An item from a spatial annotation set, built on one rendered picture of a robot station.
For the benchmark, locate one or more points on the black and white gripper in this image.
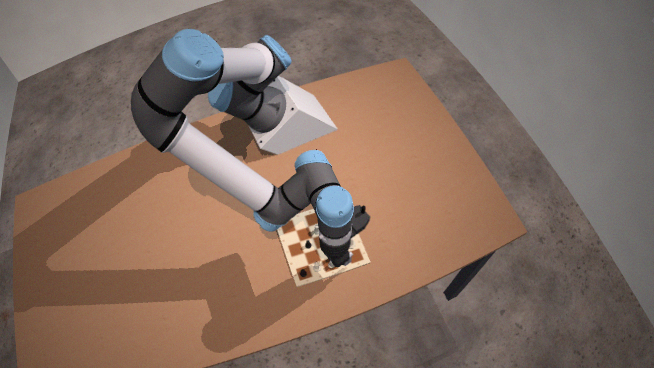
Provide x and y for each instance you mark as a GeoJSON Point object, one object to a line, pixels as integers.
{"type": "Point", "coordinates": [335, 248]}

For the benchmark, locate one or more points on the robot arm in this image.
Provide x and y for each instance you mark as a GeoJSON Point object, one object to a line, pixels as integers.
{"type": "Point", "coordinates": [180, 72]}

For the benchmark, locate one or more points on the brown and cream chessboard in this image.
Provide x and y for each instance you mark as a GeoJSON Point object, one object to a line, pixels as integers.
{"type": "Point", "coordinates": [293, 237]}

